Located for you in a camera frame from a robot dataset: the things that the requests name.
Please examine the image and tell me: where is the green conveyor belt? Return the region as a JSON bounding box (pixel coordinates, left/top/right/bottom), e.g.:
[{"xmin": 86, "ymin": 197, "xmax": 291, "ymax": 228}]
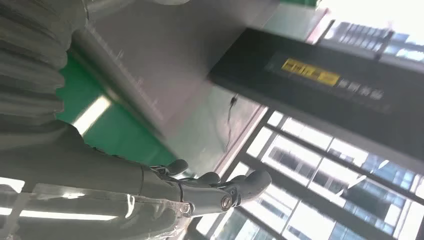
[{"xmin": 55, "ymin": 54, "xmax": 177, "ymax": 167}]

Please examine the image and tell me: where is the black inbound scanner machine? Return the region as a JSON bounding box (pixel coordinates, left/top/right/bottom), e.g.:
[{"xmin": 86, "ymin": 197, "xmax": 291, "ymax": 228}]
[{"xmin": 71, "ymin": 0, "xmax": 424, "ymax": 175}]

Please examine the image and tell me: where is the yellow warning sticker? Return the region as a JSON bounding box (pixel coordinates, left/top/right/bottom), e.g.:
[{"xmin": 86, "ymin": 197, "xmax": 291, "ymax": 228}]
[{"xmin": 281, "ymin": 58, "xmax": 341, "ymax": 88}]

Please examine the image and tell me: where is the thin black cable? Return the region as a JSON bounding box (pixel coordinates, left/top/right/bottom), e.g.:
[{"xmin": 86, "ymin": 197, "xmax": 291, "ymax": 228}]
[{"xmin": 225, "ymin": 94, "xmax": 240, "ymax": 152}]

